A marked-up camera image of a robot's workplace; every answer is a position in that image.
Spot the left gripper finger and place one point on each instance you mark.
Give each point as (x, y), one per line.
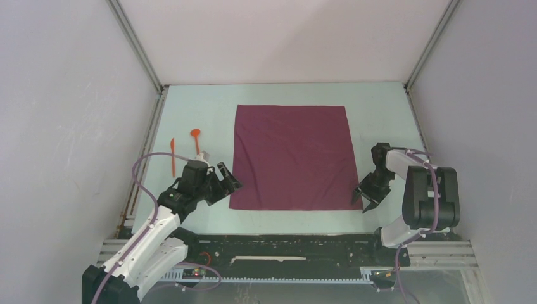
(216, 194)
(228, 181)

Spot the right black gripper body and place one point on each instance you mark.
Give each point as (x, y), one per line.
(377, 184)

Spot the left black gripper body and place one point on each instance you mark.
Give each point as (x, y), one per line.
(200, 190)

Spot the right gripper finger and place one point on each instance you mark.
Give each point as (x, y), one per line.
(374, 202)
(359, 191)

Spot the maroon cloth napkin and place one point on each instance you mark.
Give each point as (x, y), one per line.
(294, 158)

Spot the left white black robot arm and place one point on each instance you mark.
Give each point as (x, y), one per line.
(153, 250)

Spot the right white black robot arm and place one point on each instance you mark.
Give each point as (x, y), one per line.
(431, 201)

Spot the orange plastic knife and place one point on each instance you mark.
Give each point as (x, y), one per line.
(172, 151)

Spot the orange plastic spoon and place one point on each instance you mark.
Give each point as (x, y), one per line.
(195, 133)

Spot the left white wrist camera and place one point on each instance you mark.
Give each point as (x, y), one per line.
(203, 156)

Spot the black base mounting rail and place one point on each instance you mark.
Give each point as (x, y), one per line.
(282, 255)

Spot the white cable duct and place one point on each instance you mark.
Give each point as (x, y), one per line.
(179, 276)

